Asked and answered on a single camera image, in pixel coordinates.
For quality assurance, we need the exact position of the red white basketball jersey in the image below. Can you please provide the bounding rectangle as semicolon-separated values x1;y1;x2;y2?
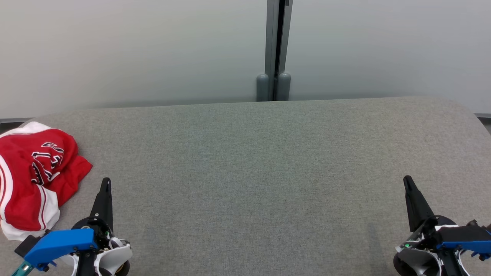
0;122;80;242

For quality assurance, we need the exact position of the teal left camera cable connector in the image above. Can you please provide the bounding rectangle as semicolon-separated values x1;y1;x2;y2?
11;261;34;276

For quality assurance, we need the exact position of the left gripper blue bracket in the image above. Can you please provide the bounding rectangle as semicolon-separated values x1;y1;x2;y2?
24;177;115;271

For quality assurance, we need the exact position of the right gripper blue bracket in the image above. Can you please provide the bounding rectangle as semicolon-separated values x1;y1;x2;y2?
403;175;491;262

